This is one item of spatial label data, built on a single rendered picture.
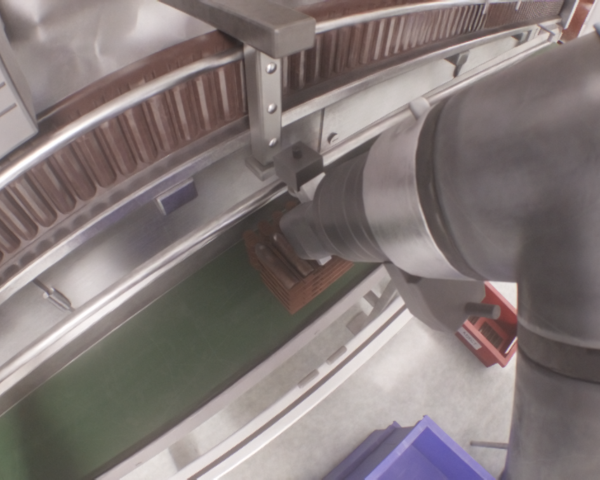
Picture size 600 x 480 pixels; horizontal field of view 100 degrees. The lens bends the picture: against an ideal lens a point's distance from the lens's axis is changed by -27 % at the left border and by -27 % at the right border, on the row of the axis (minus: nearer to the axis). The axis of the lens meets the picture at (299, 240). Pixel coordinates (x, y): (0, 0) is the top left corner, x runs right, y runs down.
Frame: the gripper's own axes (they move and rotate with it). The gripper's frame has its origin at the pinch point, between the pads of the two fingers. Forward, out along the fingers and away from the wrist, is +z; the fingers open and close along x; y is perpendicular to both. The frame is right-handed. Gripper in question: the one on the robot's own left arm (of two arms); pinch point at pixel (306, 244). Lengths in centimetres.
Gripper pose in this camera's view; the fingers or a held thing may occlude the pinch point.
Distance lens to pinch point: 38.2
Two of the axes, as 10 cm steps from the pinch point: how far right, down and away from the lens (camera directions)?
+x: -7.6, 5.5, -3.3
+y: -5.3, -8.3, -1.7
